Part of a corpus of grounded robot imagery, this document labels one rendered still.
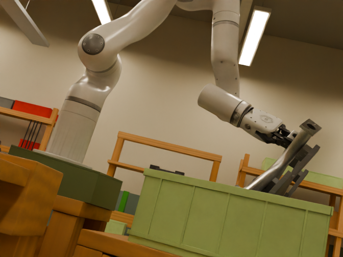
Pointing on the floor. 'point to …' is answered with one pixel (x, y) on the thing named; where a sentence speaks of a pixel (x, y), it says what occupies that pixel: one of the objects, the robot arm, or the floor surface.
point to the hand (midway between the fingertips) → (291, 142)
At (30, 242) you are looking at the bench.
